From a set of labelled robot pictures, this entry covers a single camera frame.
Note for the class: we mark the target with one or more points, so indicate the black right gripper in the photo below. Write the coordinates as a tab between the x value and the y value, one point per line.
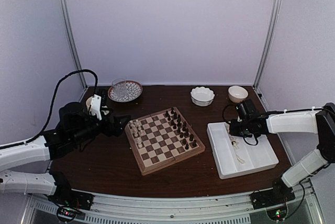
233	129

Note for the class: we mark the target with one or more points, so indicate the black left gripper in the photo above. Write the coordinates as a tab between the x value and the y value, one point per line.
116	130

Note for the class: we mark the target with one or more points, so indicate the white chess knight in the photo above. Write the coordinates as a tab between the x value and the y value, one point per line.
134	129

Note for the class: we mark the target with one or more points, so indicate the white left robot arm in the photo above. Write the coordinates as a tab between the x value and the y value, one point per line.
24	152

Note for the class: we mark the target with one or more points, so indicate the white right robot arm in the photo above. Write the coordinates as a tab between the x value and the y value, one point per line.
317	121

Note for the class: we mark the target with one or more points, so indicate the pile of white chess pieces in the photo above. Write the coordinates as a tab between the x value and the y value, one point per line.
235	145

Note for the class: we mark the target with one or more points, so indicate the dark chess pieces row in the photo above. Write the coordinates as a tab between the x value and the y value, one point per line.
175	126

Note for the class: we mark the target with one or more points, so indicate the wooden chess board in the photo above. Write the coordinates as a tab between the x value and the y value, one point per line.
159	149

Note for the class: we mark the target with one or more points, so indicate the cream ceramic mug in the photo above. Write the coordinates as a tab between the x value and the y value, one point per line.
88	104

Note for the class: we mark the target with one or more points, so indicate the cream round bowl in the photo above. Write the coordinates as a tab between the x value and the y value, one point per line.
237	94

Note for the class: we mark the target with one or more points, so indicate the white plastic divided tray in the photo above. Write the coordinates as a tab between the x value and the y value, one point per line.
257	158

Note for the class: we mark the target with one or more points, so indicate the white scalloped bowl black rim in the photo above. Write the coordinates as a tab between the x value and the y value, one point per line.
202	96

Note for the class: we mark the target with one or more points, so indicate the clear drinking glass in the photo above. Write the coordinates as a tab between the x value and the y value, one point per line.
119	87

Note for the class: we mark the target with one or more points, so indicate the patterned brown rim plate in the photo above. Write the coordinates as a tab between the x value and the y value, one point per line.
134	90

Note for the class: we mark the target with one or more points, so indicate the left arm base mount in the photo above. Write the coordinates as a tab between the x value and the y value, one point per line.
69	202

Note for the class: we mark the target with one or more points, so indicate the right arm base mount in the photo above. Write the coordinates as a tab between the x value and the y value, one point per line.
280	193

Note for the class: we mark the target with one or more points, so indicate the left aluminium frame post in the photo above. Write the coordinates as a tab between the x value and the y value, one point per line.
69	35

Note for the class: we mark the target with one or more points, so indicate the aluminium frame post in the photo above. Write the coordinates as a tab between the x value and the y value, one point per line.
69	35
276	7

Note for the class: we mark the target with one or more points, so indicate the right aluminium frame post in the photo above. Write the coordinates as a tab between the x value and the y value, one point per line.
276	7

